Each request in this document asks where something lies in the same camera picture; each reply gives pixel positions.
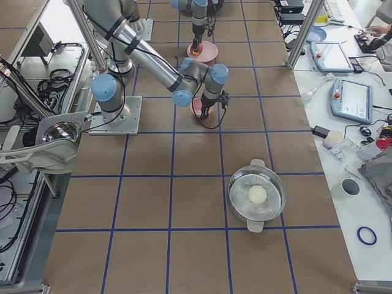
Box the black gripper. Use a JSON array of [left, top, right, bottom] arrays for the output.
[[192, 24, 203, 47], [200, 91, 230, 120]]

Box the pink bowl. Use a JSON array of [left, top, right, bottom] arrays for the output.
[[190, 97, 214, 119]]

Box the red apple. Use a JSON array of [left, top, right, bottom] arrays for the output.
[[189, 43, 203, 56]]

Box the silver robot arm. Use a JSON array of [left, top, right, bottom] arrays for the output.
[[83, 1, 230, 120], [170, 0, 224, 57]]

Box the pink plate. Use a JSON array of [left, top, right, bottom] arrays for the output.
[[187, 41, 218, 64]]

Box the blue plate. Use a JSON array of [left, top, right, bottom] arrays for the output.
[[306, 26, 326, 43]]

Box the steel mixing bowl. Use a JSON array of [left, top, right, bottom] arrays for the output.
[[41, 121, 80, 143]]

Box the steel steamer pot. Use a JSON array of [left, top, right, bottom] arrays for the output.
[[227, 159, 287, 233]]

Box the white steamed bun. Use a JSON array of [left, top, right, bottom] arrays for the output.
[[248, 185, 267, 204]]

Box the black power adapter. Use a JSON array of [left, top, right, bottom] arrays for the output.
[[311, 126, 330, 139]]

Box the lilac white cup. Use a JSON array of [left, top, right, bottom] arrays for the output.
[[322, 130, 344, 150]]

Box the upper teach pendant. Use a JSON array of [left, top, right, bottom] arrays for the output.
[[309, 42, 354, 73]]

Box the teach pendant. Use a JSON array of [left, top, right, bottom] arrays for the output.
[[309, 42, 354, 73], [330, 78, 373, 124]]

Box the lower teach pendant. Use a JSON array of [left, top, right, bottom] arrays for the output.
[[330, 78, 373, 124]]

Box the white mug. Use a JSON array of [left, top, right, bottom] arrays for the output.
[[331, 178, 360, 200]]

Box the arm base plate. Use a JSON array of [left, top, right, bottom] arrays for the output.
[[88, 96, 143, 135], [130, 18, 154, 42]]

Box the aluminium frame post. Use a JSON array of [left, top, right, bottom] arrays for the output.
[[287, 0, 324, 70]]

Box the blue tape ring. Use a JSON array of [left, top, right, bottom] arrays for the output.
[[356, 225, 378, 246]]

